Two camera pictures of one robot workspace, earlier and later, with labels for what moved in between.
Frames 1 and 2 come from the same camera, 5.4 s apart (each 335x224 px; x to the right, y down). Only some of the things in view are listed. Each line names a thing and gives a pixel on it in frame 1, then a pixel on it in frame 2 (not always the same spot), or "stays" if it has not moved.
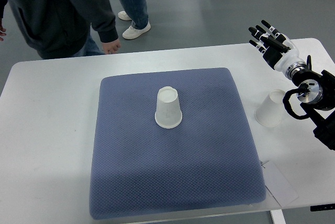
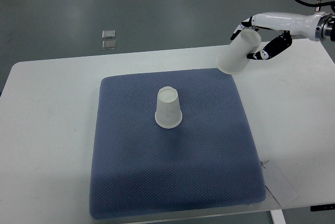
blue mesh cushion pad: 170,142 stays
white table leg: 278,216 stays
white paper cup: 268,113 -> 233,59
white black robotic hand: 277,49 -> 291,24
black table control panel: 322,207 stays
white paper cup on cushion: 168,113 stays
